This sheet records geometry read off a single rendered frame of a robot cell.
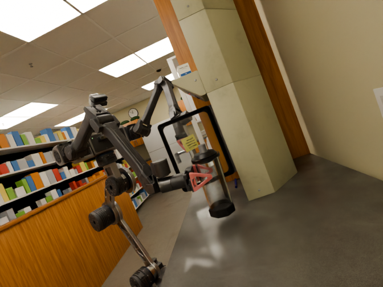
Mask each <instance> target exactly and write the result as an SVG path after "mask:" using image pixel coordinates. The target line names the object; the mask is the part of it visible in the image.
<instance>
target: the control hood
mask: <svg viewBox="0 0 383 287"><path fill-rule="evenodd" d="M172 84H173V85H175V86H176V87H177V88H179V89H180V90H182V91H183V92H184V93H186V92H185V91H187V92H189V93H192V94H194V95H196V96H199V97H200V98H201V99H202V100H203V101H209V98H208V96H207V93H206V91H205V87H204V86H203V83H202V80H201V78H200V75H199V73H198V71H194V72H192V73H189V74H187V75H185V76H183V77H180V78H178V79H176V80H173V81H172ZM186 94H187V93H186Z"/></svg>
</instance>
